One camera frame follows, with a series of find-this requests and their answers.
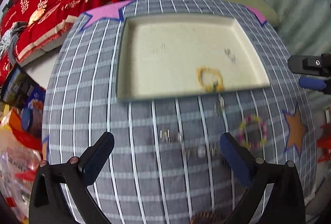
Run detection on colourful beaded bracelet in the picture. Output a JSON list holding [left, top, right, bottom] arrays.
[[237, 114, 268, 150]]

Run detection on yellow string bracelet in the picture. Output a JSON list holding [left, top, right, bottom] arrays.
[[195, 66, 225, 92]]

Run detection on silver heart pendant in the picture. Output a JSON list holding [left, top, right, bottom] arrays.
[[160, 129, 182, 144]]

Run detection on cream jewelry tray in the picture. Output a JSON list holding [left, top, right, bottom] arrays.
[[116, 13, 270, 101]]

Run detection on clear plastic gift bags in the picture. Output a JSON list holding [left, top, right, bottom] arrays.
[[1, 147, 40, 221]]

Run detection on blue lidded jar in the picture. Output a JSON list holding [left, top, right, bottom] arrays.
[[21, 108, 33, 132]]

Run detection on orange gift box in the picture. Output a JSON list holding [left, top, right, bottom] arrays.
[[1, 109, 42, 152]]

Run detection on blue snack box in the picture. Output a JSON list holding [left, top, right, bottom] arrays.
[[25, 87, 46, 138]]

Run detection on dark landscape box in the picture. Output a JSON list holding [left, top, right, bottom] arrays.
[[1, 64, 39, 109]]

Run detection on grey checked tablecloth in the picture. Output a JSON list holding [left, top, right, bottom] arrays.
[[42, 0, 317, 223]]

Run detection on pile of grey clothes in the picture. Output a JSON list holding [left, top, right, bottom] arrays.
[[1, 22, 28, 57]]

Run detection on round beige plush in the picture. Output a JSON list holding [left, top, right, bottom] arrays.
[[28, 8, 45, 26]]

